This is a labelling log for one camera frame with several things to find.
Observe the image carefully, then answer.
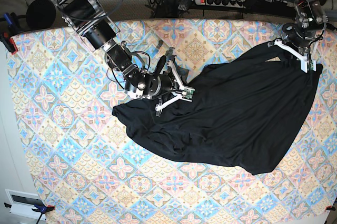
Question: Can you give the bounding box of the black t-shirt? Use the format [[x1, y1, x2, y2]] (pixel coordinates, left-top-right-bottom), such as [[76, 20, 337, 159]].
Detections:
[[112, 43, 323, 175]]

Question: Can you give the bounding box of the blue orange clamp lower left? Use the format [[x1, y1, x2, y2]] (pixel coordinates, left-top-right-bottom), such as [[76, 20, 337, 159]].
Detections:
[[4, 203, 55, 215]]

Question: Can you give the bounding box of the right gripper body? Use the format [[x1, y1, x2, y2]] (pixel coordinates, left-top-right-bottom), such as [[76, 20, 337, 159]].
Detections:
[[142, 73, 182, 99]]

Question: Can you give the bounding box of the orange clamp lower right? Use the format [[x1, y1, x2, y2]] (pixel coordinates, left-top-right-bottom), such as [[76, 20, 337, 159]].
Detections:
[[326, 206, 336, 211]]

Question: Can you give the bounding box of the white floor vent box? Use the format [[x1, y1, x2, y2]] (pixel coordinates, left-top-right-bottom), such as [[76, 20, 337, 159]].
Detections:
[[5, 189, 43, 220]]

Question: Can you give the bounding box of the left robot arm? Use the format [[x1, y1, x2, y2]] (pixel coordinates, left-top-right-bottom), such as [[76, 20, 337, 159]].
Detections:
[[281, 0, 328, 54]]

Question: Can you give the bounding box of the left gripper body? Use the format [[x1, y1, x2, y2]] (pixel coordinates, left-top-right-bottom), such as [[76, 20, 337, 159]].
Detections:
[[281, 23, 319, 50]]

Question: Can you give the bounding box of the blue orange clamp upper left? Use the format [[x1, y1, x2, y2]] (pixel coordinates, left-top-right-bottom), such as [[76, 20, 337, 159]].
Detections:
[[1, 13, 18, 55]]

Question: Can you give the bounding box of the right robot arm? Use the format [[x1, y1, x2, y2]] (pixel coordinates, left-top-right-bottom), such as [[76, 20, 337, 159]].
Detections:
[[52, 0, 187, 99]]

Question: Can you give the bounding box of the blue orange clamp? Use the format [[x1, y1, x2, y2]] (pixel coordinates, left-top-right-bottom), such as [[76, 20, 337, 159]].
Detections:
[[1, 13, 18, 55], [4, 203, 55, 215]]

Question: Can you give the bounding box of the white power strip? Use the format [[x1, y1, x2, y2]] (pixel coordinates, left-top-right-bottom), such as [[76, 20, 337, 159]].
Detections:
[[194, 0, 243, 8]]

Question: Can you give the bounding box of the patterned tablecloth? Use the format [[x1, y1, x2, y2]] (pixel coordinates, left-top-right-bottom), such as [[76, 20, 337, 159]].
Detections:
[[6, 28, 336, 223]]

